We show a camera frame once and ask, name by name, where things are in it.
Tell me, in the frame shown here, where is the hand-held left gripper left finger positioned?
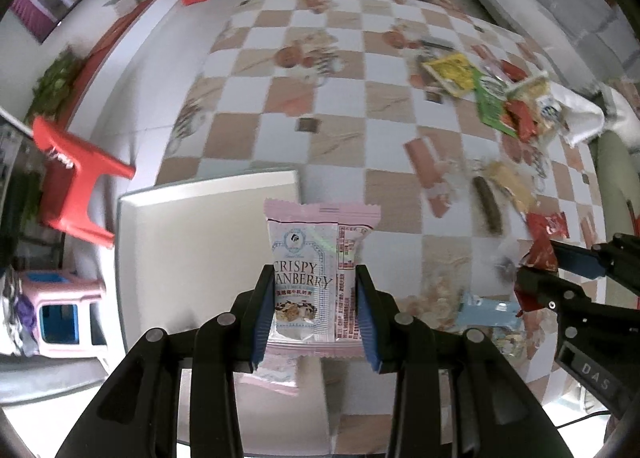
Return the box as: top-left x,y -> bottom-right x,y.
55,264 -> 275,458

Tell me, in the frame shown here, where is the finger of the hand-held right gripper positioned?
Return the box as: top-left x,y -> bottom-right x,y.
550,233 -> 640,297
515,268 -> 640,339

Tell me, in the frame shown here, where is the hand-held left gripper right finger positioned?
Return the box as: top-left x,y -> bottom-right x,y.
355,265 -> 574,458

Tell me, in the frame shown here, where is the pink cranberry snack packet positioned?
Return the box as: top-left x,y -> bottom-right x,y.
263,199 -> 382,360

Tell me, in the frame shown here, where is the white box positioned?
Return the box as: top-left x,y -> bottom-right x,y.
116,169 -> 332,458

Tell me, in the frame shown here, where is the red crinkled snack packet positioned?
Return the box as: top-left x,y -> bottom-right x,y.
526,212 -> 569,239

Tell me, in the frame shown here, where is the light blue snack packet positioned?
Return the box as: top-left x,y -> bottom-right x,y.
456,293 -> 524,329

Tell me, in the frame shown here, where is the clear snack packet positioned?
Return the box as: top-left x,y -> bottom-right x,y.
491,325 -> 532,365

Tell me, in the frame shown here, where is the green cushion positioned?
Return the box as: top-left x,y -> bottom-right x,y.
594,129 -> 640,241

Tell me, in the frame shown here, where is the beige snack packet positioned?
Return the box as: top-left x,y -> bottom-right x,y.
486,162 -> 537,215

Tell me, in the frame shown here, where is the white cloth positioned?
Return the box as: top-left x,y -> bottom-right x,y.
549,82 -> 622,147

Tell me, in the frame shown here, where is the white snack packet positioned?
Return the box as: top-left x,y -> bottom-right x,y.
536,92 -> 565,125

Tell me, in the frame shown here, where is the green snack packet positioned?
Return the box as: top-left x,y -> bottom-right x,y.
474,76 -> 517,133

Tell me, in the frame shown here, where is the pink plastic stool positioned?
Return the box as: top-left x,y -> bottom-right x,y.
14,270 -> 109,360

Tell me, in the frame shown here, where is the yellow snack packet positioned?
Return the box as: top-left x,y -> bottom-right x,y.
421,53 -> 482,98

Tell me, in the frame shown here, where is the checkered tablecloth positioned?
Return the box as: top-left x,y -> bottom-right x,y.
155,0 -> 608,406

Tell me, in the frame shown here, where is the red plastic stool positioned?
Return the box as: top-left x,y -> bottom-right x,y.
32,116 -> 136,249

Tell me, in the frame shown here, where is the green plant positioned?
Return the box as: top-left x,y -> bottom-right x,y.
29,48 -> 85,119

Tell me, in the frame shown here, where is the black cable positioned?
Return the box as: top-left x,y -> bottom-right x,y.
554,409 -> 613,430

